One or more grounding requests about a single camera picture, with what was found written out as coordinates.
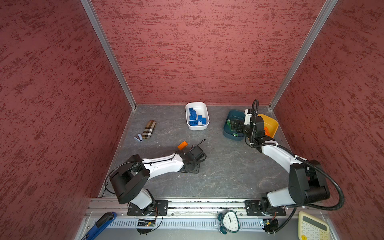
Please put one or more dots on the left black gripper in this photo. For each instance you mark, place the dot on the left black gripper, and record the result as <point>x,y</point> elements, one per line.
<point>196,170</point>

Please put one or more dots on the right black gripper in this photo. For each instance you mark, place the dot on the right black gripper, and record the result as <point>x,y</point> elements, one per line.
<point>240,123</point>

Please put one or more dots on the orange lego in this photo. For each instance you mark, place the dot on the orange lego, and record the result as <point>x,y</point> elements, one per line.
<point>266,131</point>
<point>183,145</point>

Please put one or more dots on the blue lego long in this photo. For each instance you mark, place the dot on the blue lego long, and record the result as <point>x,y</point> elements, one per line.
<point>194,123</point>

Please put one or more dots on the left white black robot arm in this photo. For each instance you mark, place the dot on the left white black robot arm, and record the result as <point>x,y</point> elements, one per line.
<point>129,179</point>

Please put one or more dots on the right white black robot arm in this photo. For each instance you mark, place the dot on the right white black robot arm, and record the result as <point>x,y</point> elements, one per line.
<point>306,184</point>

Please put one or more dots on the yellow rectangular container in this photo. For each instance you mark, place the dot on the yellow rectangular container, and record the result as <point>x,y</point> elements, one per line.
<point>271,124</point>

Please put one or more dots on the teal rectangular container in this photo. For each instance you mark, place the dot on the teal rectangular container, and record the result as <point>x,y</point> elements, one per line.
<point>238,125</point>

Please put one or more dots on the white rectangular container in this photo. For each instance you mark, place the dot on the white rectangular container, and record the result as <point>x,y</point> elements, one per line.
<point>201,109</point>

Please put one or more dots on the plaid brown cylinder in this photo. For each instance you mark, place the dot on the plaid brown cylinder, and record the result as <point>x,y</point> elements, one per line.
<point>149,129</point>

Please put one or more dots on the small grey clip object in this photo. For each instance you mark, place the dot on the small grey clip object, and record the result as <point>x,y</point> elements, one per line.
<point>138,137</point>

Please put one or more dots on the white analog clock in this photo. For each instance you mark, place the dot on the white analog clock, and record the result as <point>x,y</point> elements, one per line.
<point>229,222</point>

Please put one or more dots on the yellow calculator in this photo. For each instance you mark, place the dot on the yellow calculator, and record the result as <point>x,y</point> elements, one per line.
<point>312,228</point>

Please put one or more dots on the blue utility knife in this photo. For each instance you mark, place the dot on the blue utility knife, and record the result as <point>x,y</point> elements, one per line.
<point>100,225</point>

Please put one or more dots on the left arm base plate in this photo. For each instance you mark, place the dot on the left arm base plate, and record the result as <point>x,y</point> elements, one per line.
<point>157,207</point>

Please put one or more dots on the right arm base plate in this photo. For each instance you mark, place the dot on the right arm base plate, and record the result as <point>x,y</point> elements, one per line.
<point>253,208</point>

